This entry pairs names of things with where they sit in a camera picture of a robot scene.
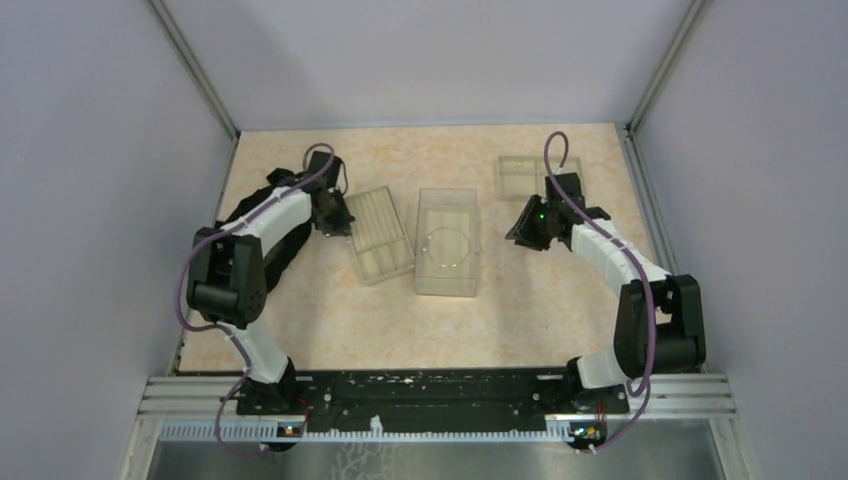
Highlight beige slotted ring tray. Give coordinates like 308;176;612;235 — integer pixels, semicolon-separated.
346;186;415;286

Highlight clear plastic box cover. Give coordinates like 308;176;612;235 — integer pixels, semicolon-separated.
413;188;483;299

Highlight silver bangle bracelet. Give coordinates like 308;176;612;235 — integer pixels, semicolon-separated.
423;227;474;268

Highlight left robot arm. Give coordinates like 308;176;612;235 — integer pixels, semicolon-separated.
175;143;355;414

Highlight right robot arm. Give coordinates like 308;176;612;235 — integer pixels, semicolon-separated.
506;173;707;412

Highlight beige compartment tray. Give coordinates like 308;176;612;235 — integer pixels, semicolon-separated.
495;156;548;201

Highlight black cloth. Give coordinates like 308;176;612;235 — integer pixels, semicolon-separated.
214;168;312;293

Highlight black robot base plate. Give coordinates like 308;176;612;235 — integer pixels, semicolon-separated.
236;367;630;434

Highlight white slotted cable duct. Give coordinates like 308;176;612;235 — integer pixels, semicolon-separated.
159;420;574;444

